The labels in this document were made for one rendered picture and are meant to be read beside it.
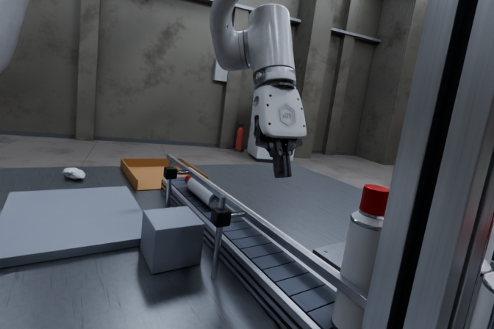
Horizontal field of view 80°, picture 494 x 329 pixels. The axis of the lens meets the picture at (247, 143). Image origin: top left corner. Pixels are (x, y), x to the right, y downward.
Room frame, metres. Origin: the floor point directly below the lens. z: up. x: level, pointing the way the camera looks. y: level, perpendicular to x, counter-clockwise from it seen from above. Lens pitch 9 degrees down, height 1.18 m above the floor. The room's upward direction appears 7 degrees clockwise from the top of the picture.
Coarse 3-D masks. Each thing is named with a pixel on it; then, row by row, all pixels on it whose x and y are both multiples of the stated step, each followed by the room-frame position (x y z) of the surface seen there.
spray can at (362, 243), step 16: (368, 192) 0.37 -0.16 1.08; (384, 192) 0.36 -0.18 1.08; (368, 208) 0.37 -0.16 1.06; (384, 208) 0.36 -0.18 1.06; (352, 224) 0.37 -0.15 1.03; (368, 224) 0.36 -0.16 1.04; (352, 240) 0.37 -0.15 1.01; (368, 240) 0.35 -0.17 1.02; (352, 256) 0.36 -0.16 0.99; (368, 256) 0.35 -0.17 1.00; (352, 272) 0.36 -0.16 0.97; (368, 272) 0.35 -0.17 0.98; (368, 288) 0.35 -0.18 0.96; (336, 304) 0.37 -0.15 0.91; (352, 304) 0.35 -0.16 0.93; (336, 320) 0.37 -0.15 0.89; (352, 320) 0.35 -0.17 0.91
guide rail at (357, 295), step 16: (176, 160) 0.90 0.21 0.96; (192, 176) 0.78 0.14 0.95; (224, 192) 0.65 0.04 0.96; (240, 208) 0.57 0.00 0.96; (256, 224) 0.52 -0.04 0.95; (288, 240) 0.45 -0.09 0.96; (304, 256) 0.41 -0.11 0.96; (320, 272) 0.38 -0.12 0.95; (336, 272) 0.37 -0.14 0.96; (352, 288) 0.34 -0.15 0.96
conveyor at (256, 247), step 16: (192, 192) 0.85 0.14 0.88; (208, 208) 0.75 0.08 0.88; (240, 224) 0.67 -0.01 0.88; (240, 240) 0.59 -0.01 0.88; (256, 240) 0.60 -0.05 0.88; (256, 256) 0.53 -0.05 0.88; (272, 256) 0.54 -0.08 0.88; (288, 256) 0.55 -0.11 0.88; (272, 272) 0.49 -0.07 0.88; (288, 272) 0.49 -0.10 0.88; (304, 272) 0.50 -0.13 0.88; (288, 288) 0.45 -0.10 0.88; (304, 288) 0.45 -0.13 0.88; (320, 288) 0.46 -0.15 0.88; (304, 304) 0.41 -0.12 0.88; (320, 304) 0.42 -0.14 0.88; (320, 320) 0.38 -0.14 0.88
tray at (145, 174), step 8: (128, 160) 1.20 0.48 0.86; (136, 160) 1.22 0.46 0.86; (144, 160) 1.24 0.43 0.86; (152, 160) 1.26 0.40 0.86; (160, 160) 1.28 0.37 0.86; (168, 160) 1.30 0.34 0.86; (184, 160) 1.30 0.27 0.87; (128, 168) 1.06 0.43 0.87; (136, 168) 1.20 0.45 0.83; (144, 168) 1.21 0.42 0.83; (152, 168) 1.23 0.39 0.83; (160, 168) 1.24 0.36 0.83; (192, 168) 1.21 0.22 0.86; (128, 176) 1.05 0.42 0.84; (136, 176) 1.09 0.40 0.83; (144, 176) 1.10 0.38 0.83; (152, 176) 1.11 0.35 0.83; (160, 176) 1.13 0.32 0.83; (184, 176) 1.17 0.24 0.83; (136, 184) 0.94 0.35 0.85; (144, 184) 1.01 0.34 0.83; (152, 184) 1.02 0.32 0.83; (160, 184) 1.03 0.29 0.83
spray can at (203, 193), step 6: (186, 180) 0.88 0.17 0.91; (192, 180) 0.84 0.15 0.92; (192, 186) 0.82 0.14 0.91; (198, 186) 0.79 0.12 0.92; (198, 192) 0.78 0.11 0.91; (204, 192) 0.75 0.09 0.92; (210, 192) 0.74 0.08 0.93; (204, 198) 0.74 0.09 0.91; (210, 198) 0.72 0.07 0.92; (216, 198) 0.74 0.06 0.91; (210, 204) 0.72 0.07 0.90; (216, 204) 0.74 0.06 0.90
